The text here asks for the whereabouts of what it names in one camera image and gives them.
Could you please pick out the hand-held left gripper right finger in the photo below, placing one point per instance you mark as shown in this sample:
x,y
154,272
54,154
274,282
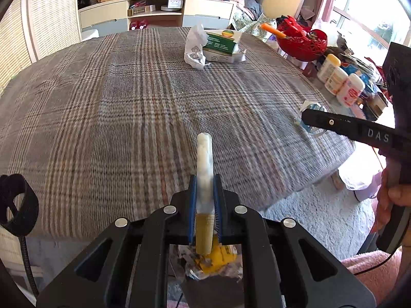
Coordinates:
x,y
217,205

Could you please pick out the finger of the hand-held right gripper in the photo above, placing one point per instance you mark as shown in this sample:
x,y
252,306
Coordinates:
x,y
346,126

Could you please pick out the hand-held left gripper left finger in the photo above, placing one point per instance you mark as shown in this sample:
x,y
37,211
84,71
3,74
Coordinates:
x,y
192,205

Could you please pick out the clear tube with yellow cap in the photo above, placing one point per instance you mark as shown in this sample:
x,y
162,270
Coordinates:
x,y
205,166

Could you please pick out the yellow paper bag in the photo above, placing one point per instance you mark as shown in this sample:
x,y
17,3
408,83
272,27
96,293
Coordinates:
x,y
221,258

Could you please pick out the clear plastic wrap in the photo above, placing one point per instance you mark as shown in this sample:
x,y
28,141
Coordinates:
x,y
183,260

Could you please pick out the dark trash bin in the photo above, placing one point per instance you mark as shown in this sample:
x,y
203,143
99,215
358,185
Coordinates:
x,y
208,292

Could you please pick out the person's right hand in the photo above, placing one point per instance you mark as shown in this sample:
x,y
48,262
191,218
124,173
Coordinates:
x,y
398,196

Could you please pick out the dark jar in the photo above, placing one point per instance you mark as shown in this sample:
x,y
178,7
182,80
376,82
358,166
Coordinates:
x,y
377,104

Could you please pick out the white bottle pink label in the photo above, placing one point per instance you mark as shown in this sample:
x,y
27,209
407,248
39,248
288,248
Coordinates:
x,y
350,91

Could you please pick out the blue packet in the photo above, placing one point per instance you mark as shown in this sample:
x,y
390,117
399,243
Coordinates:
x,y
366,80

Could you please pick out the white bottle orange label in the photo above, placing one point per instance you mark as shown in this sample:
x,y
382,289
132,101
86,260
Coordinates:
x,y
335,81

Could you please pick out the pale pink plastic bag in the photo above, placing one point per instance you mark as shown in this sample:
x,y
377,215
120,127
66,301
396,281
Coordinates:
x,y
356,179

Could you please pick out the white bottle with yellow cap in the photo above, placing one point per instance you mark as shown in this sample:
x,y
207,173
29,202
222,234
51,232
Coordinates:
x,y
327,69

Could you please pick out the red plastic basket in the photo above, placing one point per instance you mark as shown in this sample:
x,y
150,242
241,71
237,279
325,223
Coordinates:
x,y
298,51

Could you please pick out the window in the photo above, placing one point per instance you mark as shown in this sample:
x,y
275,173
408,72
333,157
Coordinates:
x,y
369,6

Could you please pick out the orange carrot toy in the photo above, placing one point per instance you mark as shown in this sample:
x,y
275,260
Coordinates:
x,y
271,29

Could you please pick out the plaid blanket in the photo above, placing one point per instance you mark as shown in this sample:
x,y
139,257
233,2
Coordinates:
x,y
96,118

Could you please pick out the floral cloth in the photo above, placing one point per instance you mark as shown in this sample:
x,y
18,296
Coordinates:
x,y
250,25

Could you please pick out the white and green cardboard box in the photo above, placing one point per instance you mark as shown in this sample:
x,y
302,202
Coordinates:
x,y
221,43

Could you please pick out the crumpled white paper bag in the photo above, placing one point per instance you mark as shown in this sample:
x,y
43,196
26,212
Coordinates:
x,y
194,51

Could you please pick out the dark clothes pile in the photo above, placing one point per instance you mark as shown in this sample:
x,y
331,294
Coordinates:
x,y
247,4

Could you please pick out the pink fleece clothing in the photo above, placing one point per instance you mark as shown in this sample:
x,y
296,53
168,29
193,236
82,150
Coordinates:
x,y
369,285

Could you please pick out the red shoes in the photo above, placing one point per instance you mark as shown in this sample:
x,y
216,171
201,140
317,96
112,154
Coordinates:
x,y
138,24

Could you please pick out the white stool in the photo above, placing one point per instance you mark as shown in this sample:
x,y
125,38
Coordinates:
x,y
90,34

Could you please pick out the white round box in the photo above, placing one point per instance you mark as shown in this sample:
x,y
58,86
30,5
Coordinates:
x,y
171,4

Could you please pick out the beige television cabinet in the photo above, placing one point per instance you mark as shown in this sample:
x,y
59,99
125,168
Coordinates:
x,y
102,14

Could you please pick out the woven panel sliding door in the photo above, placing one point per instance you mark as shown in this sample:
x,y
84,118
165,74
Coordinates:
x,y
12,45
51,16

